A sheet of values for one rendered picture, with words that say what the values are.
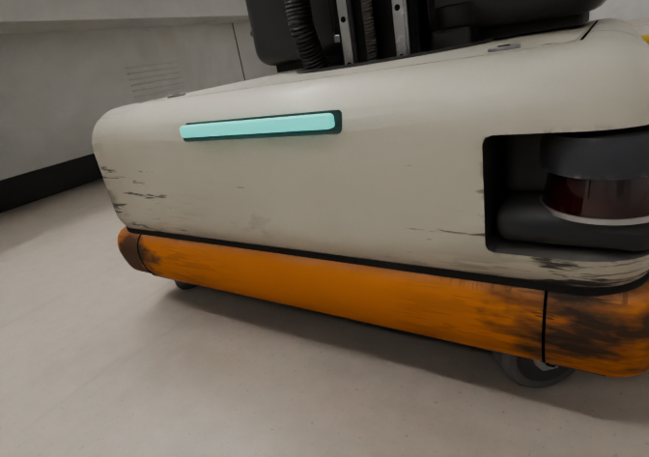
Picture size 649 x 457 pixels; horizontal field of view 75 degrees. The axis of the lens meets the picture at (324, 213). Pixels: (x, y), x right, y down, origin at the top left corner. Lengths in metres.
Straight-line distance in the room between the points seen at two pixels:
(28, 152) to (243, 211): 1.31
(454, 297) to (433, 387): 0.11
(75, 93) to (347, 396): 1.54
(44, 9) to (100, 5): 0.18
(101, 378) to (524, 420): 0.44
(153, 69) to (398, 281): 1.72
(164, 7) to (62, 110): 0.52
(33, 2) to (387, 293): 1.38
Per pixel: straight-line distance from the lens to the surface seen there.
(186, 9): 1.89
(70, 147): 1.75
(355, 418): 0.41
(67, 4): 1.61
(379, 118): 0.33
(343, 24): 0.64
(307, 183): 0.37
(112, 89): 1.86
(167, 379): 0.52
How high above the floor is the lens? 0.30
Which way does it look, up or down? 20 degrees down
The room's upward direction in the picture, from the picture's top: 10 degrees counter-clockwise
